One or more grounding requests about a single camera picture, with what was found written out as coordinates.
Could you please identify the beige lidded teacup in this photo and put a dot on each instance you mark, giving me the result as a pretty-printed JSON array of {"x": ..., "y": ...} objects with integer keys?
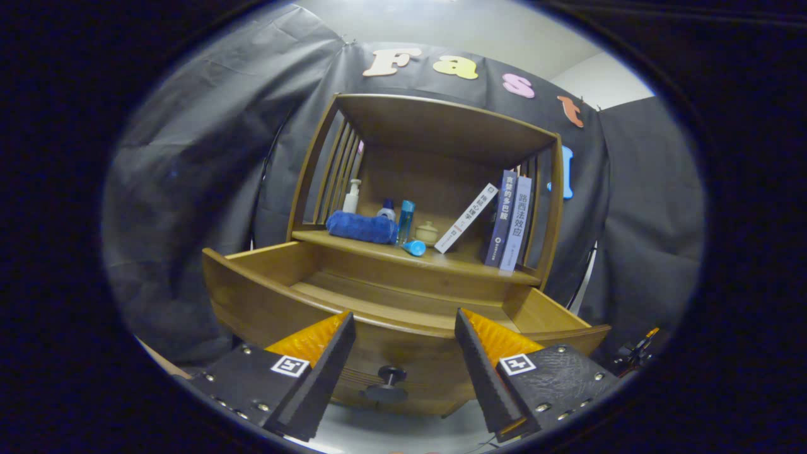
[{"x": 427, "y": 233}]

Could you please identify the dark blue book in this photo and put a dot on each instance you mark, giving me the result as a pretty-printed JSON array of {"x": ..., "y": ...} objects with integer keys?
[{"x": 501, "y": 221}]

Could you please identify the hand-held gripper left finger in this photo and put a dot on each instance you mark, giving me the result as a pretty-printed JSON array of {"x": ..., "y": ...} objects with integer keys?
[{"x": 328, "y": 372}]

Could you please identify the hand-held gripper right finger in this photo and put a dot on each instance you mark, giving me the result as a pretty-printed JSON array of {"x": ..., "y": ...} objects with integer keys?
[{"x": 482, "y": 372}]

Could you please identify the clear blue bottle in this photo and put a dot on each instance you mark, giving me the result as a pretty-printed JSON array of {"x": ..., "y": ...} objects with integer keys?
[{"x": 405, "y": 221}]

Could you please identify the wooden cabinet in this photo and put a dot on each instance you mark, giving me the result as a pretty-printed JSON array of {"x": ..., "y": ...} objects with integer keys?
[{"x": 429, "y": 170}]

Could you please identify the white book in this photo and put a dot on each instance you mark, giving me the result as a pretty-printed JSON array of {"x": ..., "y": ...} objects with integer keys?
[{"x": 466, "y": 217}]

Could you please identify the blue folded towel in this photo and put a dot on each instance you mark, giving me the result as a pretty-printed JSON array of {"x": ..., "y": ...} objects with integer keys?
[{"x": 360, "y": 227}]

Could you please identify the black equipment with orange clip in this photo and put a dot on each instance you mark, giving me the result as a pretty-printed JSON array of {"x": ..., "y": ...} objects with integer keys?
[{"x": 630, "y": 353}]

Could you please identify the white bottle with blue cap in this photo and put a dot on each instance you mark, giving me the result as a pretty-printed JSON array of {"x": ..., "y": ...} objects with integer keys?
[{"x": 386, "y": 212}]

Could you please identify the black backdrop cloth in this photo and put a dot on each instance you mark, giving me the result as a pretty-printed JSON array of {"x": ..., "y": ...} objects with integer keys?
[{"x": 202, "y": 157}]

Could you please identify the wooden countertop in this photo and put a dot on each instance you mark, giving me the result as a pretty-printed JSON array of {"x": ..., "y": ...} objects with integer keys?
[{"x": 454, "y": 261}]

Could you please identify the light purple book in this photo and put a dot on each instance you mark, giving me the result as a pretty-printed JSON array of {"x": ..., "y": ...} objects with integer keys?
[{"x": 517, "y": 227}]

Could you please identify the white pump bottle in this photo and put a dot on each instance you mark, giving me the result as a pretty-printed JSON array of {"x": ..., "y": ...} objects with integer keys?
[{"x": 351, "y": 200}]

